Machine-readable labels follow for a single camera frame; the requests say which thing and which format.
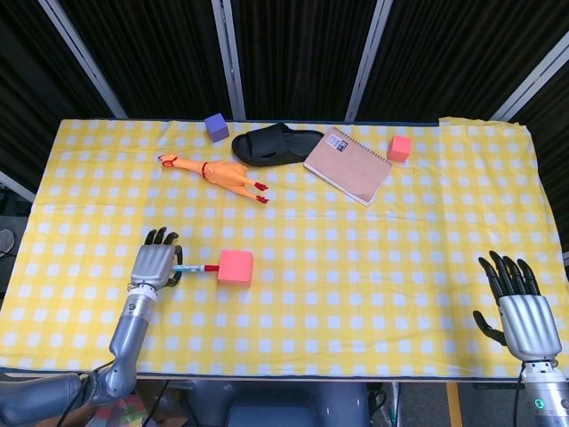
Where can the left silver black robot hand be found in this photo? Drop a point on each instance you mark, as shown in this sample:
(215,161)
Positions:
(153,267)

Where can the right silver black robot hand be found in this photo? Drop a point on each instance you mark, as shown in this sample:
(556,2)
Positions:
(529,327)

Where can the white marker pen red cap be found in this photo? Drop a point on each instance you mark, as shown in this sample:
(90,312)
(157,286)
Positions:
(195,268)

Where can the large pink foam cube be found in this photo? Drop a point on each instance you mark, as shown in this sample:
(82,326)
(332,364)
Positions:
(235,267)

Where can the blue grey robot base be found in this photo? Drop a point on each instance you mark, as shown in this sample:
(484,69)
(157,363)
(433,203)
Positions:
(284,405)

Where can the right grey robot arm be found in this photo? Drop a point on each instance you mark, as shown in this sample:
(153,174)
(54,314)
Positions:
(547,396)

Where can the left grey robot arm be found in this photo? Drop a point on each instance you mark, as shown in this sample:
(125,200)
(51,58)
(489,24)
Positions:
(129,329)

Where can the yellow white checkered tablecloth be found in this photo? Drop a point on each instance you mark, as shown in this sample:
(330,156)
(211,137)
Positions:
(333,311)

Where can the yellow floor tape strip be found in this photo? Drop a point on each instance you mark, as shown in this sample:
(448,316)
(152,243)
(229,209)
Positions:
(454,405)

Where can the orange rubber chicken toy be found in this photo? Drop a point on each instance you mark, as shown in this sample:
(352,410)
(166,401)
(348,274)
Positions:
(222,173)

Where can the colourful foam mat pieces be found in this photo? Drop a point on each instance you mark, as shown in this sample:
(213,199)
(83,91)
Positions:
(126,413)

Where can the purple foam cube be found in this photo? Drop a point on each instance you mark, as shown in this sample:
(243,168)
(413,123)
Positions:
(217,128)

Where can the black slide slipper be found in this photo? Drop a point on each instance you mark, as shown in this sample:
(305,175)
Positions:
(266,147)

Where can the small pink foam cube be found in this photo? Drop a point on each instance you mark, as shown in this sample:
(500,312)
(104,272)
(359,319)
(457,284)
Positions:
(399,149)

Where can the brown spiral notebook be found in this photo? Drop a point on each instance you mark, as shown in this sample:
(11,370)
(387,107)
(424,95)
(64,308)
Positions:
(351,166)

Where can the aluminium partition post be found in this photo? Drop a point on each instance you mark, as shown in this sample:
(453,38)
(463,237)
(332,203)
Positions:
(84,58)
(15,187)
(229,58)
(529,80)
(369,62)

